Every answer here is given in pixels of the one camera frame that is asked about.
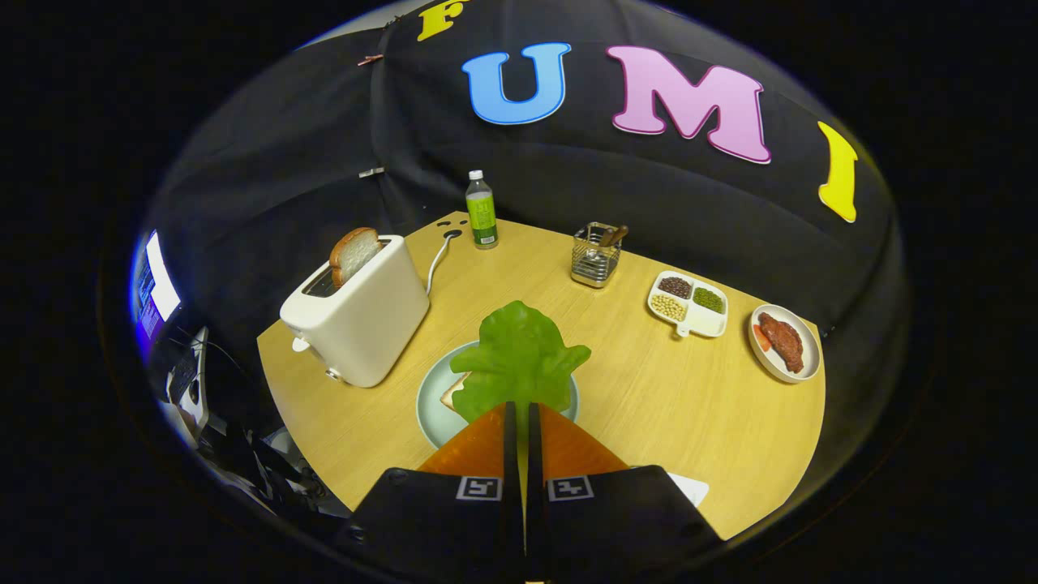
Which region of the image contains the white square plate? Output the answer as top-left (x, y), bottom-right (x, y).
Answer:
top-left (665, 473), bottom-right (710, 509)

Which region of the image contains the white toaster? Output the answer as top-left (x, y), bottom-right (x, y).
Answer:
top-left (280, 235), bottom-right (431, 389)

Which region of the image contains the white toaster cable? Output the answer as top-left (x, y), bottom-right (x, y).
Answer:
top-left (426, 230), bottom-right (463, 297)

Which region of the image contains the toasted bread slice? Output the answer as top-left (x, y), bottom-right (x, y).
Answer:
top-left (328, 227), bottom-right (382, 289)

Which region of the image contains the metal wire utensil holder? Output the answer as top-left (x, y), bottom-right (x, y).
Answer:
top-left (570, 221), bottom-right (624, 290)

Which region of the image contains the round white meat plate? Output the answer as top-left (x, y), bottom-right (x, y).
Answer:
top-left (748, 304), bottom-right (822, 384)

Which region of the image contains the dark cluttered equipment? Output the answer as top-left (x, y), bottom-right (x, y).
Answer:
top-left (154, 324), bottom-right (350, 520)

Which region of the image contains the white divided snack dish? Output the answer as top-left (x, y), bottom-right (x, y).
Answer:
top-left (646, 270), bottom-right (729, 339)

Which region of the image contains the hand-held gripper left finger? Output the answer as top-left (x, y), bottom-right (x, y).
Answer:
top-left (341, 401), bottom-right (526, 581)

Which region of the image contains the red-brown meat piece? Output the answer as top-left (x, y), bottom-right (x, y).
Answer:
top-left (758, 312), bottom-right (805, 374)

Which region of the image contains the green lettuce leaf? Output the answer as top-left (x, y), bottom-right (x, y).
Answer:
top-left (450, 300), bottom-right (593, 427)

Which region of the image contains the black backdrop cloth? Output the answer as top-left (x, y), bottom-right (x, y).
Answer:
top-left (142, 0), bottom-right (909, 382)

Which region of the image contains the computer monitor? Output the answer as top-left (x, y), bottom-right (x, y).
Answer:
top-left (130, 230), bottom-right (182, 341)

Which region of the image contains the green label plastic bottle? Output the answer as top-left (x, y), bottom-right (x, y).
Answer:
top-left (465, 170), bottom-right (500, 250)

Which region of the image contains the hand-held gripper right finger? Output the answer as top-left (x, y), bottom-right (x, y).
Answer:
top-left (527, 403), bottom-right (723, 581)

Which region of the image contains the pale green round plate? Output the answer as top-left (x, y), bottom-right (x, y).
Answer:
top-left (415, 341), bottom-right (581, 451)

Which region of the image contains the bread slice with white spread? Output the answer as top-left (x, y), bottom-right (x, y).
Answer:
top-left (440, 371), bottom-right (474, 410)

